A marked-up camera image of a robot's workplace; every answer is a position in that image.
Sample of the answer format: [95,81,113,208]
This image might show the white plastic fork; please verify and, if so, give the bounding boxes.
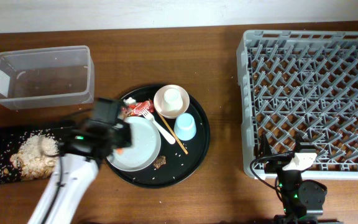
[141,109,176,144]

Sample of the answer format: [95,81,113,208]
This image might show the grey plate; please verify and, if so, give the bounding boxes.
[107,116,161,172]

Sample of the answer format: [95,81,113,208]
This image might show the black rectangular tray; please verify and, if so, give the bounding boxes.
[0,120,76,184]

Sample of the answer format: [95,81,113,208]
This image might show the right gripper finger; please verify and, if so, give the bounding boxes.
[258,133,272,157]
[294,133,314,153]

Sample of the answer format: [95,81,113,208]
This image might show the white cup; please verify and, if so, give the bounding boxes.
[162,88,183,114]

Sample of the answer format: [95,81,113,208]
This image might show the grey dishwasher rack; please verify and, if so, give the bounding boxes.
[236,30,358,180]

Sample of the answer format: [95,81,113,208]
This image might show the pink bowl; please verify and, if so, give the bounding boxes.
[153,85,190,119]

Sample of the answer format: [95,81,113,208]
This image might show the clear plastic bin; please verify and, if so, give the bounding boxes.
[0,45,94,110]

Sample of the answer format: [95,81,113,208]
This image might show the crumpled white tissue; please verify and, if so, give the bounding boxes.
[124,97,137,105]

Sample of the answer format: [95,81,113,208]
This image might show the rice and food scraps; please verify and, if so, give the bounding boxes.
[0,134,58,181]

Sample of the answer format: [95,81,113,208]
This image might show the red snack wrapper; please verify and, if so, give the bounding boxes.
[121,100,155,117]

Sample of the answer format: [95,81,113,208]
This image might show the round black serving tray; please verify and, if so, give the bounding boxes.
[106,96,211,189]

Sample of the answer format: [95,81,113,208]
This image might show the light blue cup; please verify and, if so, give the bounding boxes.
[174,113,196,141]

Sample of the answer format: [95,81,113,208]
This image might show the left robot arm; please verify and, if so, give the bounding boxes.
[29,98,132,223]

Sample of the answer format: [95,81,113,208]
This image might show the wooden chopstick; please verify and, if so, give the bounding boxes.
[158,113,188,154]

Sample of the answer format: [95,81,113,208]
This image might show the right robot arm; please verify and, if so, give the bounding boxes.
[255,134,328,224]

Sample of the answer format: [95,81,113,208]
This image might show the brown food lump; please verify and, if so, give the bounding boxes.
[153,156,167,169]

